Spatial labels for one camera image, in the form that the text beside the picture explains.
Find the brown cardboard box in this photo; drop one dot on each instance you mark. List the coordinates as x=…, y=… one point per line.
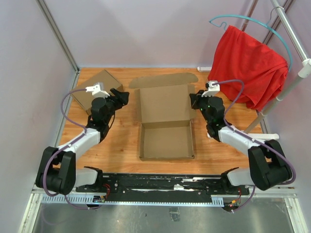
x=85, y=99
x=165, y=115

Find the white clothes rack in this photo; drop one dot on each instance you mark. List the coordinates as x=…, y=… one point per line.
x=302, y=74

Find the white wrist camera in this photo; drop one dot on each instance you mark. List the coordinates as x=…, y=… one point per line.
x=97, y=91
x=212, y=88

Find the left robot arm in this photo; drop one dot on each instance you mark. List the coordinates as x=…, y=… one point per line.
x=57, y=173

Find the teal clothes hanger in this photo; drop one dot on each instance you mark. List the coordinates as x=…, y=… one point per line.
x=224, y=25

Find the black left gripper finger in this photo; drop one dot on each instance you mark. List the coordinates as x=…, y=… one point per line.
x=124, y=98
x=116, y=93

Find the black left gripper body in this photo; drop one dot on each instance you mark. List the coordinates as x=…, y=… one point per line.
x=113, y=104

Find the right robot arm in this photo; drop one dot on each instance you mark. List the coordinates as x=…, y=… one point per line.
x=268, y=165

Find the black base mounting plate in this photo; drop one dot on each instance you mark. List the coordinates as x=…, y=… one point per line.
x=163, y=185

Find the folded brown cardboard box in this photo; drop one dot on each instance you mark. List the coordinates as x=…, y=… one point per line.
x=85, y=99

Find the aluminium frame rail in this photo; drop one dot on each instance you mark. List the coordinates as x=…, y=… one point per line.
x=276, y=210

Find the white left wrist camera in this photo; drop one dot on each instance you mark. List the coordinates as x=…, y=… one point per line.
x=97, y=91

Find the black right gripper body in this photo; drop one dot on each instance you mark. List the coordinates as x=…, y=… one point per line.
x=202, y=101

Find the grey slotted cable duct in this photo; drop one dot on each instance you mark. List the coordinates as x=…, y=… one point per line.
x=123, y=199

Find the red cloth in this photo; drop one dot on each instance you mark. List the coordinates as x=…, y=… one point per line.
x=248, y=70

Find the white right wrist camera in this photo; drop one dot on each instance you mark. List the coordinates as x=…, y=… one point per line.
x=212, y=88

